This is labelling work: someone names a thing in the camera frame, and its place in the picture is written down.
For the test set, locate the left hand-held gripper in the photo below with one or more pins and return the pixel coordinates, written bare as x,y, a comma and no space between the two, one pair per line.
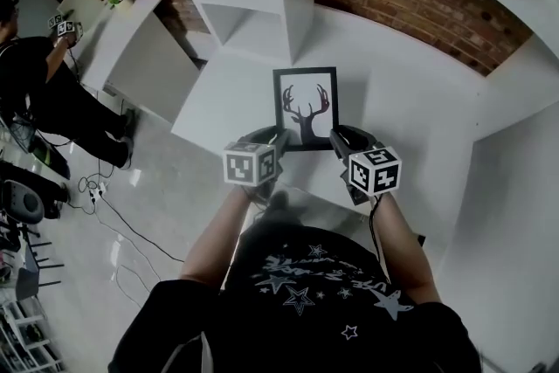
244,165

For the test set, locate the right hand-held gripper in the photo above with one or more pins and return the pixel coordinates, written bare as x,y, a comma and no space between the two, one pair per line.
376,170

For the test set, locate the black deer picture frame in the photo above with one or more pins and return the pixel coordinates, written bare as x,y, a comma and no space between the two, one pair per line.
305,85

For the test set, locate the person's left forearm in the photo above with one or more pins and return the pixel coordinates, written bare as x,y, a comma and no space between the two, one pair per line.
214,236

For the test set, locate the person's right forearm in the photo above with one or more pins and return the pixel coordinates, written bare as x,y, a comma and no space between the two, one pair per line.
406,249

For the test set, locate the white low cabinet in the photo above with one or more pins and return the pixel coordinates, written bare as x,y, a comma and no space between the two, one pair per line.
140,57

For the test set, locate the black star print shirt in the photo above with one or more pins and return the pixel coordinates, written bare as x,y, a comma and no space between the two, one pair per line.
301,310

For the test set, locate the white power strip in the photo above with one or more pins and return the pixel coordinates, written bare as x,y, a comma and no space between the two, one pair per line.
97,192

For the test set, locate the black office chair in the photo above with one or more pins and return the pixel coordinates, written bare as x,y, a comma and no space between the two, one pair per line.
24,205

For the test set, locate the white storage rack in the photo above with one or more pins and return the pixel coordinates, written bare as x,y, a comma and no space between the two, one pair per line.
24,336

